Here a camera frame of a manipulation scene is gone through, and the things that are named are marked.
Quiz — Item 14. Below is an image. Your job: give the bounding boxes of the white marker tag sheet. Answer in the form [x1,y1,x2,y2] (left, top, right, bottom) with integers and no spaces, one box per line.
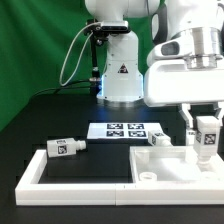
[87,123,162,140]

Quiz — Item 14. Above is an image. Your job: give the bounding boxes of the white U-shaped fence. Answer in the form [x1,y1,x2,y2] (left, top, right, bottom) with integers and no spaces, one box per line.
[15,150,224,206]

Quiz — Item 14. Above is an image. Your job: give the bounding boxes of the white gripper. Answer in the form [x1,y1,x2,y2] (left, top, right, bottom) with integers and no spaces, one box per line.
[144,59,224,137]

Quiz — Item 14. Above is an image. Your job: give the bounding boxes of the black table cable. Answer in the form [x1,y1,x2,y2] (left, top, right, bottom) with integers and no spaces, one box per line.
[29,79,93,100]

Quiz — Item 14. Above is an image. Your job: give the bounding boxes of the white square table top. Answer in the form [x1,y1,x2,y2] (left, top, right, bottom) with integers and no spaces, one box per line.
[129,146,224,183]

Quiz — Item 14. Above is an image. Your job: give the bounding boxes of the fixed camera on stand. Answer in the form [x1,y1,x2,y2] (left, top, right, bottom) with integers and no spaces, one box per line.
[83,19,130,95]

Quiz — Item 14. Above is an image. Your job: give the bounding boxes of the grey camera cable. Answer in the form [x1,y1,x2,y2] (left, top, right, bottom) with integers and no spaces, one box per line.
[58,23,94,88]

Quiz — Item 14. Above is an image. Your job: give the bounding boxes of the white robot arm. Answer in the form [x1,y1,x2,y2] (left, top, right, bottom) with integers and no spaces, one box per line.
[85,0,224,117]

